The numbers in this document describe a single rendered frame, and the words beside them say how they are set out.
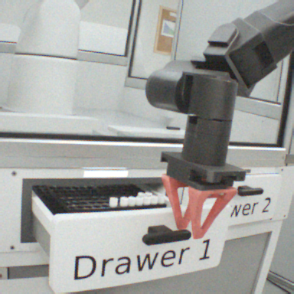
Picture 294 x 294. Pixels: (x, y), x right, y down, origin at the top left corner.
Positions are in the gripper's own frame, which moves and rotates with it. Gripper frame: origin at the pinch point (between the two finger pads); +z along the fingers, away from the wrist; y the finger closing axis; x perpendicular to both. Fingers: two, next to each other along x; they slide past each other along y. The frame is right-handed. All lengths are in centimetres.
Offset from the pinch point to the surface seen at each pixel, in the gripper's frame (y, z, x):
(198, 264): 4.3, 8.9, -7.2
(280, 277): 84, 85, -161
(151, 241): 0.7, 1.6, 5.6
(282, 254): 87, 71, -161
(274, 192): 18.2, 2.7, -41.5
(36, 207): 18.6, 3.3, 15.1
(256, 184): 18.3, 0.3, -33.7
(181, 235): 0.6, 1.2, 0.8
